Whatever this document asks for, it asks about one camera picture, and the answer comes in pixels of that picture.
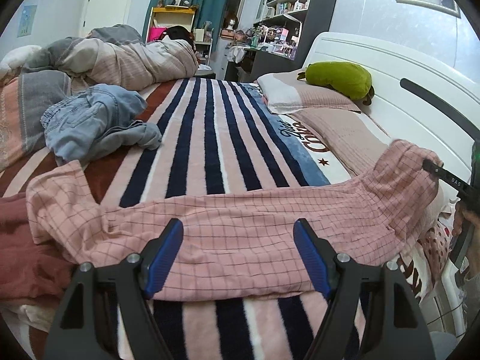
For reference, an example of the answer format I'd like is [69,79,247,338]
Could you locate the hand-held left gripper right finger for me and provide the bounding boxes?
[293,218,430,360]

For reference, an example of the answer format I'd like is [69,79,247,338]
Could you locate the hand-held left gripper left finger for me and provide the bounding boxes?
[44,218,184,360]

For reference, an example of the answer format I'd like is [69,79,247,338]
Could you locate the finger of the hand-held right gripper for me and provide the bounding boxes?
[422,158,471,196]

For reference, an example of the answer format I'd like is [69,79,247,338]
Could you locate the pink checked pants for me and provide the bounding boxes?
[26,139,445,302]

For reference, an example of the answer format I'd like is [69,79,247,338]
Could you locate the person's right hand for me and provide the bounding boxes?
[451,204,468,238]

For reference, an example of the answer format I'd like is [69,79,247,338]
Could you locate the polka dot bed sheet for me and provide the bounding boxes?
[416,217,454,282]

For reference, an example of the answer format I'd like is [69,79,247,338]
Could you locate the white headboard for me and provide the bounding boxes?
[300,32,480,203]

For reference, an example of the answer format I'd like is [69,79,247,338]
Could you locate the beige textured pillow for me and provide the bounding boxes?
[296,107,398,177]

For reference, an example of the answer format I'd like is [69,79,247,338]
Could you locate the striped plush blanket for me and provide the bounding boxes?
[0,79,379,360]

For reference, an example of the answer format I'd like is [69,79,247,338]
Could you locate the dusty red cloth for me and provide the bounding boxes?
[0,193,81,301]

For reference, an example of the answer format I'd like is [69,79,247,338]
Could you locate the green plush toy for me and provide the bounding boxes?
[296,61,376,106]

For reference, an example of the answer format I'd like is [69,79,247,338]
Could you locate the light blue jeans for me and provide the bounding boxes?
[40,84,163,166]

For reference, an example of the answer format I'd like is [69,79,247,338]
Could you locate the white and beige pillow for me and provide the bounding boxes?
[257,70,362,115]

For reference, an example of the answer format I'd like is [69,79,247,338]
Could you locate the dark desk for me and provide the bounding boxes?
[221,41,265,83]

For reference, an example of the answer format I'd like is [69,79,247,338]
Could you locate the grey and beige quilt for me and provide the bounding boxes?
[22,24,199,91]

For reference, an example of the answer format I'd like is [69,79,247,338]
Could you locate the pink and grey blanket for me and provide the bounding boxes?
[0,70,72,173]

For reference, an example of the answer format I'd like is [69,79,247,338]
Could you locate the dark shelf unit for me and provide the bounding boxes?
[249,0,343,83]

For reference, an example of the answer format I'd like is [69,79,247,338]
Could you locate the white small rack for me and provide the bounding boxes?
[195,26,214,56]

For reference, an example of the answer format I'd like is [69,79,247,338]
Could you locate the black plush toy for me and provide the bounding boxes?
[162,25,196,51]

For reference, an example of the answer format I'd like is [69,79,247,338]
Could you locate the mannequin head with wig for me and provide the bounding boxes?
[220,11,239,39]

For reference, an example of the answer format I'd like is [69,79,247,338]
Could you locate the yellow shelf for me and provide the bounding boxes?
[144,6,197,44]

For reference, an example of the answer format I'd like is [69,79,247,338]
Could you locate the white fluffy blanket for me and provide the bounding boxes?
[0,45,42,76]

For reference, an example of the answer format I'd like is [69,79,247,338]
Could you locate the white door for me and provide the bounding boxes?
[80,0,136,38]

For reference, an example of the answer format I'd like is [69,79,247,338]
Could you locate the teal curtain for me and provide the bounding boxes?
[150,0,235,38]

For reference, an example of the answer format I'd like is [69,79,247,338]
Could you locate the window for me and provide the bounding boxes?
[229,0,253,31]

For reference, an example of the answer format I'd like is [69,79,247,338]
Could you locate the small pale wall poster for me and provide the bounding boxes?
[17,5,38,38]

